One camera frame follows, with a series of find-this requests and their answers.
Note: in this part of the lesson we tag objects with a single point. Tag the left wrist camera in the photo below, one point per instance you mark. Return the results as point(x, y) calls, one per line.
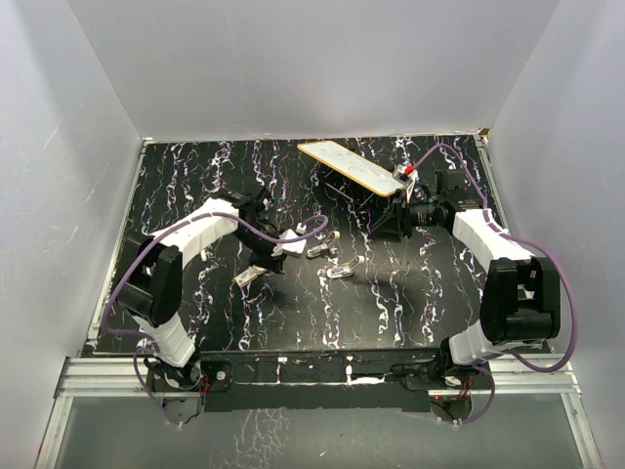
point(290, 244)

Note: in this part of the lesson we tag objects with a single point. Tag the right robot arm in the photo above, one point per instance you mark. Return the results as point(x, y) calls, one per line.
point(521, 297)

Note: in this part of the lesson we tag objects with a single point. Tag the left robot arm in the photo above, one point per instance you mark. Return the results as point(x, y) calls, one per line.
point(152, 293)

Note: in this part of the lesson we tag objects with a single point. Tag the yellow framed whiteboard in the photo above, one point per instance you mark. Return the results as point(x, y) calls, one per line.
point(353, 166)

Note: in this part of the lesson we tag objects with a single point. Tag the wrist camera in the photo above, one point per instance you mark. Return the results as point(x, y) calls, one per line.
point(407, 176)
point(290, 244)

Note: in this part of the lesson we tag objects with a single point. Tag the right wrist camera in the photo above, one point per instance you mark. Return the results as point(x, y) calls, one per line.
point(407, 176)

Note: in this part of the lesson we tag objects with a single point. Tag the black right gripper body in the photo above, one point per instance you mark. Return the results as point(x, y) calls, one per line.
point(407, 216)

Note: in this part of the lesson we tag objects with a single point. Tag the white stapler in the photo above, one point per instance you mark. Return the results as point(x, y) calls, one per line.
point(323, 247)
point(346, 269)

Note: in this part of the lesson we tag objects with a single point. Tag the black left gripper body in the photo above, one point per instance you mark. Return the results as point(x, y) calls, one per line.
point(261, 247)

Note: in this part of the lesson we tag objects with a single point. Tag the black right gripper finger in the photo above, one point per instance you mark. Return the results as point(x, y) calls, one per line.
point(383, 234)
point(391, 219)

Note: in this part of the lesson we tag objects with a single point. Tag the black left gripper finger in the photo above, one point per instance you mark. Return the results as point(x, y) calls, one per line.
point(275, 264)
point(259, 264)

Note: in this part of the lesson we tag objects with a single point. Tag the white staple box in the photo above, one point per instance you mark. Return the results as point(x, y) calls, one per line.
point(248, 276)

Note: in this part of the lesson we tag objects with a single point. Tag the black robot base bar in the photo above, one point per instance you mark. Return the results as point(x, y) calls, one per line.
point(403, 379)

